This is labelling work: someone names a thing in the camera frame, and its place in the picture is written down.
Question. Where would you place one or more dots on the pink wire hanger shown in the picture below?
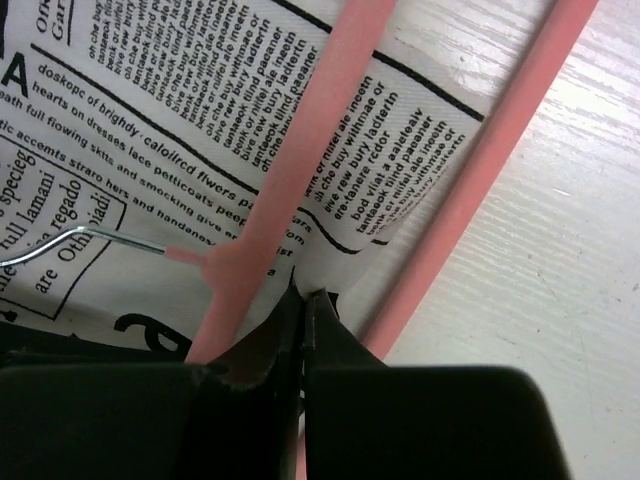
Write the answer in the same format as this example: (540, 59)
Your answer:
(235, 271)

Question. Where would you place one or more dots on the newspaper print trousers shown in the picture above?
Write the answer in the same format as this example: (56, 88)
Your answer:
(161, 119)

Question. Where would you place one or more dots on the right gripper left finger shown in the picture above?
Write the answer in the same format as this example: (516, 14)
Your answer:
(74, 409)

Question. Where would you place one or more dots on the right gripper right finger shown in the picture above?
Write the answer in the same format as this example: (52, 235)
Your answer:
(367, 420)

